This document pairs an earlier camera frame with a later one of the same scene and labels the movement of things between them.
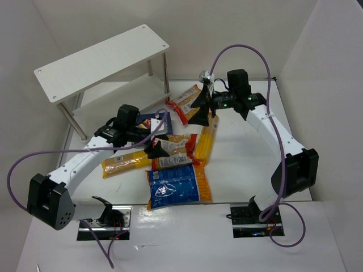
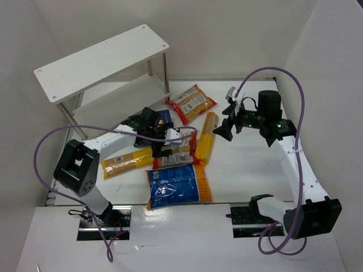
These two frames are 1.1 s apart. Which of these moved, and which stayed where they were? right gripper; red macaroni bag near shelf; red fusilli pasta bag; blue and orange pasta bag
Moved: right gripper
Stayed: red fusilli pasta bag; blue and orange pasta bag; red macaroni bag near shelf
